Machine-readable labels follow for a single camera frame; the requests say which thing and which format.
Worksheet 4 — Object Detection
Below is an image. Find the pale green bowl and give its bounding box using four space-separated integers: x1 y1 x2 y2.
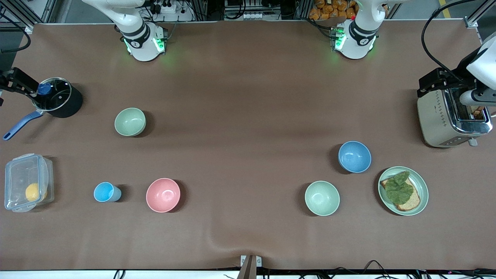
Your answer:
305 181 340 216
114 108 146 137

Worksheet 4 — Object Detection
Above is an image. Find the blue bowl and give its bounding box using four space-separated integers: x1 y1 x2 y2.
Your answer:
338 141 372 174

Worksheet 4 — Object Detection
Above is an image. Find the pink bowl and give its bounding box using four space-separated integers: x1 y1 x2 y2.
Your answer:
146 178 181 213

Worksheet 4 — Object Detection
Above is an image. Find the glass lid with blue knob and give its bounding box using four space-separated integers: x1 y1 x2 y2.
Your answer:
32 77 72 112

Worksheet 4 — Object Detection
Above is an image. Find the beige and chrome toaster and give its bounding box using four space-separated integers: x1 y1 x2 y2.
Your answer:
417 87 493 148

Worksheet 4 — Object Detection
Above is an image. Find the clear plastic lidded container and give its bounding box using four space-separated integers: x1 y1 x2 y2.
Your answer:
5 154 55 213

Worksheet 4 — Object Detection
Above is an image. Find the pale green plate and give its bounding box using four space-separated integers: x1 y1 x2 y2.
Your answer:
378 166 429 216

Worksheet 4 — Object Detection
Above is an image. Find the yellow lemon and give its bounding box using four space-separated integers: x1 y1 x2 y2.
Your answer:
25 183 48 202

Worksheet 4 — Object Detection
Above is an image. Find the green lettuce leaf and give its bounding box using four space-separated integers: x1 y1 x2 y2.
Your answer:
385 171 415 205

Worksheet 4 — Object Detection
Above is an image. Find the bread slice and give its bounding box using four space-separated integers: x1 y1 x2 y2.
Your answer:
380 176 421 212

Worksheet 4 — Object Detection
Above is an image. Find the bag of orange buns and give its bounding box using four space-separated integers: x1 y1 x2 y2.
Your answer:
309 0 359 21

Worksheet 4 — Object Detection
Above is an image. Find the light blue cup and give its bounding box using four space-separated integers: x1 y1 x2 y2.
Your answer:
93 182 122 203

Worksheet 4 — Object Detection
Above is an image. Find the white power strip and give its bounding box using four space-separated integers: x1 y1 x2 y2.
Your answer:
153 2 194 22

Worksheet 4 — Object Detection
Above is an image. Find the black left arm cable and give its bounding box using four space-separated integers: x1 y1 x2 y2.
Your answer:
422 0 471 80

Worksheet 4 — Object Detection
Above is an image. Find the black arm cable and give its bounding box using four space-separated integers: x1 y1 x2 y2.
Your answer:
0 12 31 53
422 0 471 80

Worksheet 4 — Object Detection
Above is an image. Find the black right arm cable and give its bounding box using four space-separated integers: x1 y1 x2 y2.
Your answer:
0 12 31 53

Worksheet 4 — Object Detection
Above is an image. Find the black saucepan with blue handle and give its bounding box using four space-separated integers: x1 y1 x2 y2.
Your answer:
3 77 83 141

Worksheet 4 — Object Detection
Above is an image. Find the metal table edge bracket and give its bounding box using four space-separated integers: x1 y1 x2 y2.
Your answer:
240 255 262 279

